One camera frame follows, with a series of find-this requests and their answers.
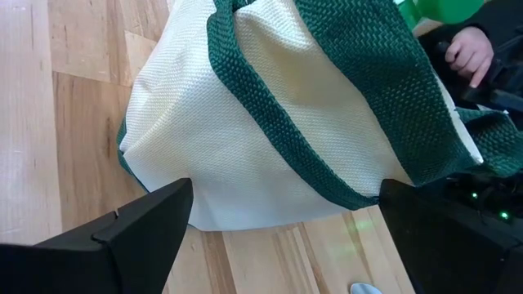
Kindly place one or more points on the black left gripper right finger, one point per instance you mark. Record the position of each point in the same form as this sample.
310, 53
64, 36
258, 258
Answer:
449, 253

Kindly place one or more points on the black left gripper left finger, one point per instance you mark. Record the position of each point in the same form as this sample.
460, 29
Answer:
122, 245

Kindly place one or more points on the cream canvas bag green trim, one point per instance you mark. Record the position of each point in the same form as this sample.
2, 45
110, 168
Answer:
265, 122

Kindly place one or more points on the green plastic spray bottle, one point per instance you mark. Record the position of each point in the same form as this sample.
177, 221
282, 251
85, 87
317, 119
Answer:
449, 8

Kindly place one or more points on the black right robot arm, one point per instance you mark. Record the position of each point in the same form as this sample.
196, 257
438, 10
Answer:
482, 200

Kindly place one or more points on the person's hand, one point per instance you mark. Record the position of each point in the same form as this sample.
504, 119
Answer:
470, 53

